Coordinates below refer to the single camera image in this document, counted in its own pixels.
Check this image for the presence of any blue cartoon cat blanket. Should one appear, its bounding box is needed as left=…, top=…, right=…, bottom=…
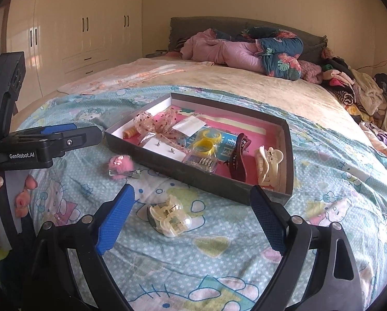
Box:
left=10, top=84, right=387, bottom=311

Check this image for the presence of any shallow grey cardboard box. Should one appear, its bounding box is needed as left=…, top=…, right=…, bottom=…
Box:
left=104, top=92, right=294, bottom=207

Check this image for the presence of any yellow bracelet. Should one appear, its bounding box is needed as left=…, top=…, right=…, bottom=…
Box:
left=192, top=129, right=222, bottom=157

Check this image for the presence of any light pink floral sheet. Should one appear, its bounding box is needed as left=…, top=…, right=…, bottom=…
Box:
left=55, top=58, right=200, bottom=96

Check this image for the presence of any pink fluffy hair clip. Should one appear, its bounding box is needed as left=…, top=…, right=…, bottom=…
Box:
left=107, top=155, right=141, bottom=182

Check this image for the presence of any dark floral quilt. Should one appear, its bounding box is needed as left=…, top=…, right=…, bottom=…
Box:
left=213, top=27, right=304, bottom=80

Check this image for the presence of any dark red hair claw clip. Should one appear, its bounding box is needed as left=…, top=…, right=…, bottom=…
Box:
left=226, top=133, right=254, bottom=182

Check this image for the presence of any pile of clothes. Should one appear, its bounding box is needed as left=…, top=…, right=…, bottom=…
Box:
left=320, top=47, right=387, bottom=159

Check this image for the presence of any pink fuzzy blanket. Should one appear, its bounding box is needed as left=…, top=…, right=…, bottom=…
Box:
left=299, top=60, right=323, bottom=85

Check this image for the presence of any polka dot bow hair clip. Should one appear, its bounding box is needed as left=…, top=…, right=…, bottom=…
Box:
left=133, top=108, right=187, bottom=148

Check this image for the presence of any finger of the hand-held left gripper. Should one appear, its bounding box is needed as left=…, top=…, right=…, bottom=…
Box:
left=49, top=126, right=104, bottom=157
left=9, top=122, right=78, bottom=140

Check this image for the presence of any white earring card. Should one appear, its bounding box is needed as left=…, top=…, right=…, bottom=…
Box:
left=142, top=138, right=194, bottom=161

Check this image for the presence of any cream wardrobe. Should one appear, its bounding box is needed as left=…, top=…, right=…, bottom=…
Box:
left=5, top=0, right=145, bottom=98

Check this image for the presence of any small translucent hair claw clip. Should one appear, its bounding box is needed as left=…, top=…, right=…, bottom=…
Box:
left=147, top=195, right=193, bottom=238

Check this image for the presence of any beige bedspread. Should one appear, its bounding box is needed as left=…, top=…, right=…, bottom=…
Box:
left=57, top=55, right=365, bottom=130

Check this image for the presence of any pink quilt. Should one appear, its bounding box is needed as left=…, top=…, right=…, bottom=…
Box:
left=180, top=29, right=265, bottom=73

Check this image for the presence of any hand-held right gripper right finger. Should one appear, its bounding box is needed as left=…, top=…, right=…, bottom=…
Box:
left=249, top=185, right=369, bottom=311

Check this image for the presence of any large cream hair claw clip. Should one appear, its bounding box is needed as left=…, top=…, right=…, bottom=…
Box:
left=255, top=146, right=285, bottom=189

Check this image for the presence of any frosted white plastic packet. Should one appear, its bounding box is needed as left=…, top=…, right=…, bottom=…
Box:
left=175, top=117, right=207, bottom=137

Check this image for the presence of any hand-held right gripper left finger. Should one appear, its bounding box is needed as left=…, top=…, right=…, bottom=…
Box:
left=15, top=183, right=136, bottom=311

